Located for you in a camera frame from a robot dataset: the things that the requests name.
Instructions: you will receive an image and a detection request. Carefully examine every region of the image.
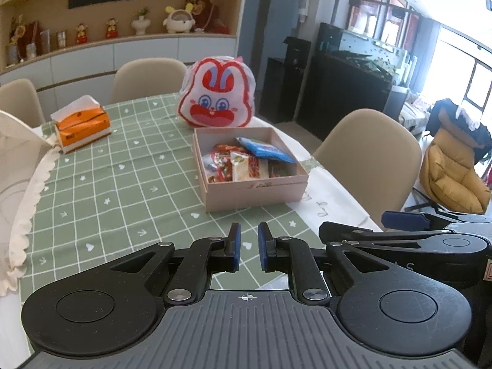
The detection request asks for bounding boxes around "orange tissue box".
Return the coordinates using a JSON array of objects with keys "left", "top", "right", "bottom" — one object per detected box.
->
[{"left": 51, "top": 95, "right": 112, "bottom": 155}]

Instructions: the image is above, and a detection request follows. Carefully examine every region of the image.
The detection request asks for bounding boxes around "green checked tablecloth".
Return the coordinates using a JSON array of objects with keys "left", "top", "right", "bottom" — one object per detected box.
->
[{"left": 6, "top": 92, "right": 321, "bottom": 316}]

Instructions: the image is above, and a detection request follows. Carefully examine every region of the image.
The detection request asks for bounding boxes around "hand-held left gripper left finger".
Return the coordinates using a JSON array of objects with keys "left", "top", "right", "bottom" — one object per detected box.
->
[{"left": 109, "top": 222, "right": 241, "bottom": 305}]

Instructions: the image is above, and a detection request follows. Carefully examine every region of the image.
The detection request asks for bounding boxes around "red gift box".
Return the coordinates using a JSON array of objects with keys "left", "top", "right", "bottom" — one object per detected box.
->
[{"left": 15, "top": 21, "right": 39, "bottom": 61}]

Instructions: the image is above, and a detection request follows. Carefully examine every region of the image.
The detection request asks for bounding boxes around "white plush with yellow ears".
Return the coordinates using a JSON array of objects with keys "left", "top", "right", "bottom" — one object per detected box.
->
[{"left": 161, "top": 2, "right": 195, "bottom": 34}]

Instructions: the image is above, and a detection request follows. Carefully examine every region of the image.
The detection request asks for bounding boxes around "brown snack packet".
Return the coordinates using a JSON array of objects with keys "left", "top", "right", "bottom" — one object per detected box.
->
[{"left": 268, "top": 159, "right": 297, "bottom": 179}]

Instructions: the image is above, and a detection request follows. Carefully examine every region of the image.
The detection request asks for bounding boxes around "grey red snack packet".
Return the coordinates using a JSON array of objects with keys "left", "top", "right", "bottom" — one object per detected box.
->
[{"left": 230, "top": 151, "right": 254, "bottom": 182}]

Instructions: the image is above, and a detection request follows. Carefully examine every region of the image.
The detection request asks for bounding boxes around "red egg snack packet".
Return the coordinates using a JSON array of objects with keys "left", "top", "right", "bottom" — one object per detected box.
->
[{"left": 213, "top": 144, "right": 247, "bottom": 161}]

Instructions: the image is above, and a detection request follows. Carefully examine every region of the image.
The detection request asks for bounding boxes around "white vase with plant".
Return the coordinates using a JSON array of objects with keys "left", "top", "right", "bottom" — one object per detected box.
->
[{"left": 131, "top": 6, "right": 151, "bottom": 35}]

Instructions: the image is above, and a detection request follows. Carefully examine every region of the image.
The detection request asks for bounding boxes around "white lace food cover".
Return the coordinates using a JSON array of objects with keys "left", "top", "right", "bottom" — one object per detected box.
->
[{"left": 0, "top": 109, "right": 55, "bottom": 297}]

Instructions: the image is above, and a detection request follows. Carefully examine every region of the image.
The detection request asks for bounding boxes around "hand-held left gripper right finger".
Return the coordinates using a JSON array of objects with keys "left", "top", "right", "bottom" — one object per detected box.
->
[{"left": 257, "top": 222, "right": 387, "bottom": 305}]

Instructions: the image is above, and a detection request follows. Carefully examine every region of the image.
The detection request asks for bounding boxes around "white red rabbit bag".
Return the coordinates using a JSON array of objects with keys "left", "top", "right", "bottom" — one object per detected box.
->
[{"left": 176, "top": 56, "right": 256, "bottom": 129}]

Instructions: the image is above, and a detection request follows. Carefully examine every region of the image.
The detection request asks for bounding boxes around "framed wall picture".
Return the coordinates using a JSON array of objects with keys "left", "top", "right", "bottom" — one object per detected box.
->
[
  {"left": 386, "top": 0, "right": 408, "bottom": 42},
  {"left": 351, "top": 0, "right": 386, "bottom": 34}
]

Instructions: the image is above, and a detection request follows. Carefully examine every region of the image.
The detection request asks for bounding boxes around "black floor cabinet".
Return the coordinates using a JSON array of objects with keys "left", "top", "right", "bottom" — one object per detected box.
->
[{"left": 265, "top": 36, "right": 312, "bottom": 124}]

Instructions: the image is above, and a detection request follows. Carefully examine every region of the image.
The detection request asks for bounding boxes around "black fish tank cabinet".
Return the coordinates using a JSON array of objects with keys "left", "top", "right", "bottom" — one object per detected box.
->
[{"left": 298, "top": 23, "right": 397, "bottom": 144}]

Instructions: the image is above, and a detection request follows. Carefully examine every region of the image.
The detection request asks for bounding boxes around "blue seaweed snack packet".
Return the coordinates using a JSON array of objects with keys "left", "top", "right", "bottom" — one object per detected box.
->
[{"left": 235, "top": 136, "right": 297, "bottom": 164}]

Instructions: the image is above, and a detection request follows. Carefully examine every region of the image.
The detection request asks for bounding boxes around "dark jacket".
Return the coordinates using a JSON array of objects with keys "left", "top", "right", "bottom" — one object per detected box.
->
[{"left": 428, "top": 98, "right": 492, "bottom": 163}]

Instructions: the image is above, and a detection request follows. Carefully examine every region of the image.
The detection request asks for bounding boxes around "beige chair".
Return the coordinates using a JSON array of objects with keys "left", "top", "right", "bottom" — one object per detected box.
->
[
  {"left": 312, "top": 108, "right": 424, "bottom": 233},
  {"left": 111, "top": 58, "right": 189, "bottom": 105},
  {"left": 0, "top": 78, "right": 47, "bottom": 130}
]

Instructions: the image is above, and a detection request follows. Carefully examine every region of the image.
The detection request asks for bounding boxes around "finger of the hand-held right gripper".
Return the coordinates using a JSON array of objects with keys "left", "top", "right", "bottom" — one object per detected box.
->
[
  {"left": 381, "top": 211, "right": 462, "bottom": 232},
  {"left": 319, "top": 220, "right": 443, "bottom": 249}
]

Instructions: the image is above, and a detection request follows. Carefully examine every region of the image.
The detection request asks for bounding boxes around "red orange snack packet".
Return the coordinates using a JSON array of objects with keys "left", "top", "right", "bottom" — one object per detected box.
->
[{"left": 246, "top": 157, "right": 270, "bottom": 180}]

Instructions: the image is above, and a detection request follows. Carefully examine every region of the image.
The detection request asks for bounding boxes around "brown monkey plush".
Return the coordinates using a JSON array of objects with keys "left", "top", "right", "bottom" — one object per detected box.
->
[{"left": 184, "top": 0, "right": 231, "bottom": 35}]

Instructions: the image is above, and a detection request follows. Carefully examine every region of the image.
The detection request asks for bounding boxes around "yellow lounge chair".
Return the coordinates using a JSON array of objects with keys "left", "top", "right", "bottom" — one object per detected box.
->
[{"left": 419, "top": 127, "right": 490, "bottom": 215}]

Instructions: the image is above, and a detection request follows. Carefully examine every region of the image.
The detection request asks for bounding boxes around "clear cookie packet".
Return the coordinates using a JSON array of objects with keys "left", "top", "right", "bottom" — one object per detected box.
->
[{"left": 207, "top": 152, "right": 232, "bottom": 184}]

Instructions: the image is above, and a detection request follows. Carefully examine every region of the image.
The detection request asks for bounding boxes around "pink cardboard box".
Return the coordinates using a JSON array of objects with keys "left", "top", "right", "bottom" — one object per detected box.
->
[{"left": 192, "top": 125, "right": 310, "bottom": 214}]

